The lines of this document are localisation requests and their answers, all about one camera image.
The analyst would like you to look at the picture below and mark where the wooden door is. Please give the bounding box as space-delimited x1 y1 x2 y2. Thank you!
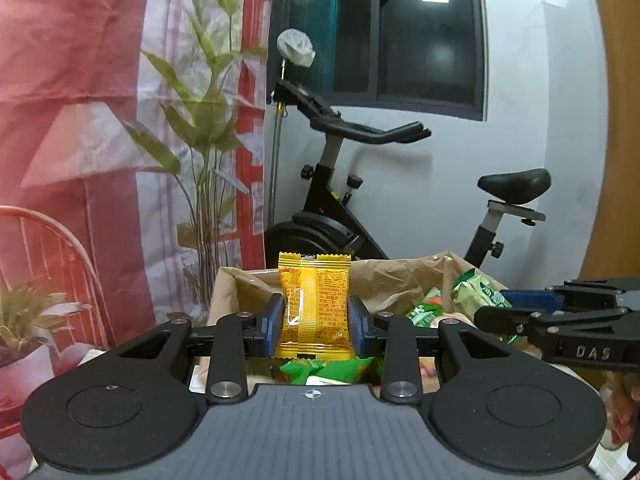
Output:
580 0 639 278

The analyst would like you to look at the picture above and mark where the small yellow snack packet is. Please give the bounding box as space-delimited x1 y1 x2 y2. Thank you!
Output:
276 252 355 361

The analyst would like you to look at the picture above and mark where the green snack packet in box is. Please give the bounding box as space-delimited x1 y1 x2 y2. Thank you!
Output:
280 358 376 385

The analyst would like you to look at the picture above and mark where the green snack packet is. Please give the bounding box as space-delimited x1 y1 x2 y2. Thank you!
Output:
449 268 512 324
280 358 376 385

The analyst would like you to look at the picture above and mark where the cardboard box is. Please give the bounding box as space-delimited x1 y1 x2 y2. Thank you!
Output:
188 251 576 396

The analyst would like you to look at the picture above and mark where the dark window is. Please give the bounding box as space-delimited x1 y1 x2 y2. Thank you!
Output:
268 0 487 122

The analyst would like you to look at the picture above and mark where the red printed backdrop sheet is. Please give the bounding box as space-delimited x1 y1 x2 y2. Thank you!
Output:
1 0 271 479

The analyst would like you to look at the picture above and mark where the white cloth on pole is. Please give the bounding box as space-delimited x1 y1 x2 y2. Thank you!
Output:
277 28 316 68

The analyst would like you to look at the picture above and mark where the person's right hand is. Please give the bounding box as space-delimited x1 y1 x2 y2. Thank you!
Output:
600 372 639 450

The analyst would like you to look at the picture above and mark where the black exercise bike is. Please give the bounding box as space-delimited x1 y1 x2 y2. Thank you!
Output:
263 78 552 271

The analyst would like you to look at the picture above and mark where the checkered cartoon tablecloth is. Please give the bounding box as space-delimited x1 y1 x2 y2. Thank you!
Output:
74 349 632 480

